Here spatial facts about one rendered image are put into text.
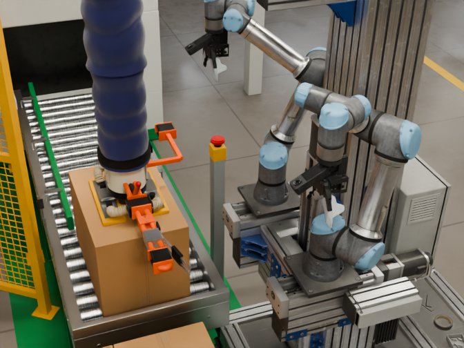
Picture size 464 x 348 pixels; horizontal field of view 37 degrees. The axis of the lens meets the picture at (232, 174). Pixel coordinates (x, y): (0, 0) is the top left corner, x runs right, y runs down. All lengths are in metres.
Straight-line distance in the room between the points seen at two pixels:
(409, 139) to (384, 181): 0.17
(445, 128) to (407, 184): 3.05
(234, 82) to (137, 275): 3.49
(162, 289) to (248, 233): 0.47
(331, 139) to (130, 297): 1.48
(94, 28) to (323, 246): 1.15
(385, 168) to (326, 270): 0.45
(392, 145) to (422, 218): 0.61
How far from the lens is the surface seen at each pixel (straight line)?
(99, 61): 2.70
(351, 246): 2.43
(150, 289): 3.11
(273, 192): 2.90
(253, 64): 5.92
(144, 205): 2.81
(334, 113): 1.88
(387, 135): 2.32
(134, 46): 2.68
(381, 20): 2.35
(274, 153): 2.84
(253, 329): 3.54
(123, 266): 2.98
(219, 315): 3.22
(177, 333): 3.06
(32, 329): 3.95
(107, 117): 2.82
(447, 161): 5.41
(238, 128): 5.54
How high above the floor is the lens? 2.77
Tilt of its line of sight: 34 degrees down
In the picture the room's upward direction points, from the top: 1 degrees clockwise
